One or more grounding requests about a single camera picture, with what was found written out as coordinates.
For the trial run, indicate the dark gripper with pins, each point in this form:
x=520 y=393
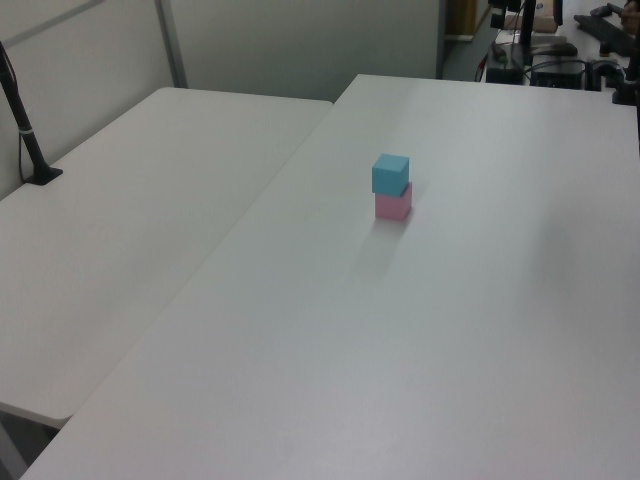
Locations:
x=505 y=5

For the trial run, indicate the blue cube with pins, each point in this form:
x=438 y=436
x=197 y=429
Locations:
x=389 y=175

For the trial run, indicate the pink cube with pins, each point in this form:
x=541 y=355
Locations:
x=392 y=206

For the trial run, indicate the black vertical stand pole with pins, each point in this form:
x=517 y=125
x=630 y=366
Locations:
x=527 y=25

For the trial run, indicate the wooden panel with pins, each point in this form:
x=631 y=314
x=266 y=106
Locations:
x=460 y=17

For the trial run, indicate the brown cardboard box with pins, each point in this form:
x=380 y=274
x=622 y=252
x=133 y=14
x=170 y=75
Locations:
x=546 y=17

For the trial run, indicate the small black box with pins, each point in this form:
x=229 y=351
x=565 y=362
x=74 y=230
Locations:
x=502 y=75

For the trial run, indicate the black electronics box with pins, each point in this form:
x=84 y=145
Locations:
x=557 y=75

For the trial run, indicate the grey metal post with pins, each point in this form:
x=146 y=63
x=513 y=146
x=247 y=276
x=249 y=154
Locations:
x=441 y=40

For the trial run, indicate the black table clamp mount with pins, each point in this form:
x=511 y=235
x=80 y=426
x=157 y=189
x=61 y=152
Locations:
x=627 y=85

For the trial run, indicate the black camera stand pole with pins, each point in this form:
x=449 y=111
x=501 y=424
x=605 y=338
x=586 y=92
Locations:
x=22 y=127

